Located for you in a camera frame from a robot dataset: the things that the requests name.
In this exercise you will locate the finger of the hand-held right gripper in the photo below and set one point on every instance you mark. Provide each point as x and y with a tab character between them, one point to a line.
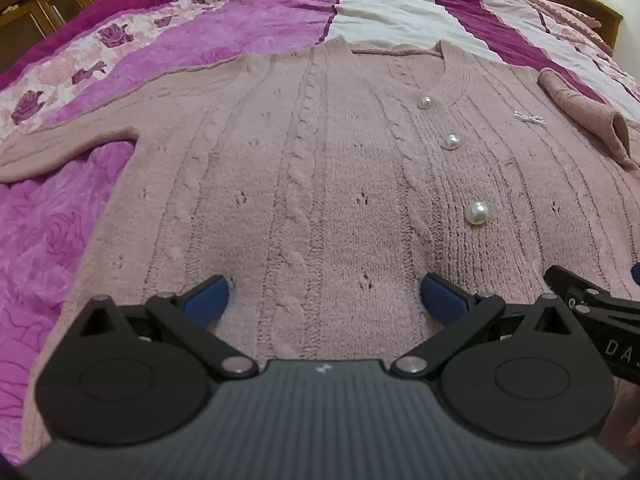
575	285

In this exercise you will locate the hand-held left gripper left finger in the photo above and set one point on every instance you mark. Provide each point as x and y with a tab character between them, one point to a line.
207	299

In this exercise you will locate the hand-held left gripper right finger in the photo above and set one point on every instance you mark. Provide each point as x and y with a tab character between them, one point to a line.
442	300

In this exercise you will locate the purple floral bedspread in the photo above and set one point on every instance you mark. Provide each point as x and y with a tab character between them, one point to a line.
60	220

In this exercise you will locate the pink scalloped knit blanket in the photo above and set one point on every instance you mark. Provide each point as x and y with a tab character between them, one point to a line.
565	17

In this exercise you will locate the wooden cabinet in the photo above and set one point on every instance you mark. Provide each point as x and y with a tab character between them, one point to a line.
45	0

